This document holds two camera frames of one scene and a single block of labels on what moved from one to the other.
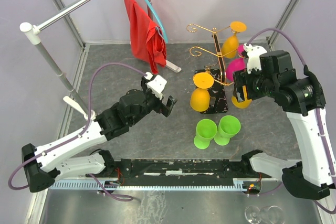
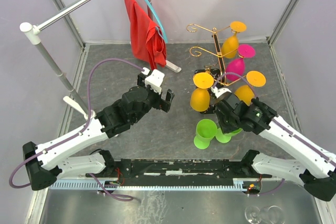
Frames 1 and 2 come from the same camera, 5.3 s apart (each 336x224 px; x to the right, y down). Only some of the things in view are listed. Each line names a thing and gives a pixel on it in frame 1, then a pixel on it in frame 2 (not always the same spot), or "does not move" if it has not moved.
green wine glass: x=229 y=126 does not move
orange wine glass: x=230 y=44 does not move
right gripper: x=241 y=78 -> x=226 y=129
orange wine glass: x=200 y=97 does not move
